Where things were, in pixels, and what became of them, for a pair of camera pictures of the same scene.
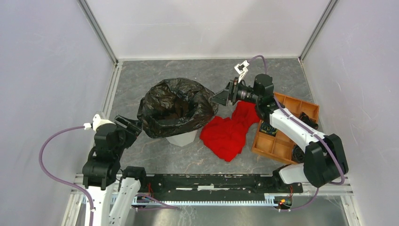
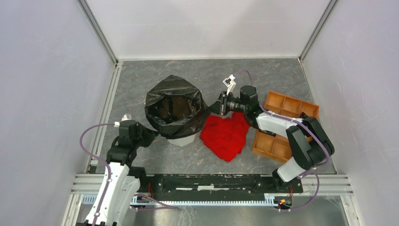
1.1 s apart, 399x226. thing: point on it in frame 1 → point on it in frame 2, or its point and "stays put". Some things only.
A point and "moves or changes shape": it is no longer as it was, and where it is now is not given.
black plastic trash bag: (171, 105) moves or changes shape
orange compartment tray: (280, 146) stays put
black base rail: (188, 185) stays put
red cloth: (225, 136) stays put
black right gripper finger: (221, 98) → (215, 108)
